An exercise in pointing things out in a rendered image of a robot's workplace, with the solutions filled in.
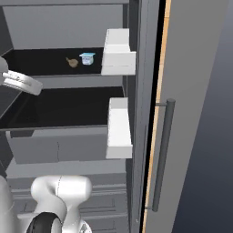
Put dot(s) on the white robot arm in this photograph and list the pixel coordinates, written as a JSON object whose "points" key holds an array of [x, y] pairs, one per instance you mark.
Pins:
{"points": [[63, 191]]}

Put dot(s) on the tan garlic bulb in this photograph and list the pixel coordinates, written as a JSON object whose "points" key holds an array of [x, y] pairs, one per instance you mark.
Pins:
{"points": [[72, 62]]}

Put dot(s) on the pale blue yogurt cup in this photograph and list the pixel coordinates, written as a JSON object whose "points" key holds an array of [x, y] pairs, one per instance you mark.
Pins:
{"points": [[87, 58]]}

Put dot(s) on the black fridge shelf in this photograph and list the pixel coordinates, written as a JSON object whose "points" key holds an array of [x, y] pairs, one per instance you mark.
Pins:
{"points": [[42, 62], [69, 106]]}

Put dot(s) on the grey fridge door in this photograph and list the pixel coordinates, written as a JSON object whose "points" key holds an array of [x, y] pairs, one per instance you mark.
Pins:
{"points": [[138, 121]]}

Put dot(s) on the grey fridge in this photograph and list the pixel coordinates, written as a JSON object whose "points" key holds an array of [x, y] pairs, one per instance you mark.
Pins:
{"points": [[60, 24]]}

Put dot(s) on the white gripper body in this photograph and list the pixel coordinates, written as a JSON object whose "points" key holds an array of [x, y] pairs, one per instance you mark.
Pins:
{"points": [[22, 83]]}

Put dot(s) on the white door bin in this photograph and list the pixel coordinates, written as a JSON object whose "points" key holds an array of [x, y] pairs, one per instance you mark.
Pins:
{"points": [[118, 57], [119, 130]]}

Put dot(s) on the grey fridge drawer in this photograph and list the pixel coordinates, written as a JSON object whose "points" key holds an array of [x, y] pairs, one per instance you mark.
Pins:
{"points": [[45, 148]]}

